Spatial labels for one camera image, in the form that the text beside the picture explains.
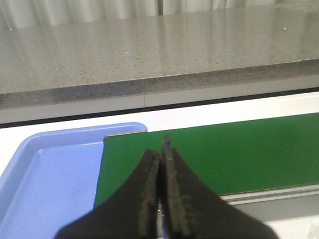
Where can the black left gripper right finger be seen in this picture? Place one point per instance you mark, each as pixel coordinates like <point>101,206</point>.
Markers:
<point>193,211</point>

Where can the green conveyor belt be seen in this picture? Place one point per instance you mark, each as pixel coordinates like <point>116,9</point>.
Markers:
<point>230,158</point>

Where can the blue plastic tray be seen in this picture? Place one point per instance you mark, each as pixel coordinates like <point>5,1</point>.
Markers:
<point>52,178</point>

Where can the aluminium conveyor side rail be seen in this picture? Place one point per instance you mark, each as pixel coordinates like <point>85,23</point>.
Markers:
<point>270,195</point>

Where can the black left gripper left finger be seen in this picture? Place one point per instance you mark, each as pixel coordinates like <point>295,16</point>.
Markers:
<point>129,213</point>

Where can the white pleated curtain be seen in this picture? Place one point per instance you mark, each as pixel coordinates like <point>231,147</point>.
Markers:
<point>19,14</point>

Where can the grey stone countertop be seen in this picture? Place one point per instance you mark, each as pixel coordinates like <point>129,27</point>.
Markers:
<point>82,69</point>

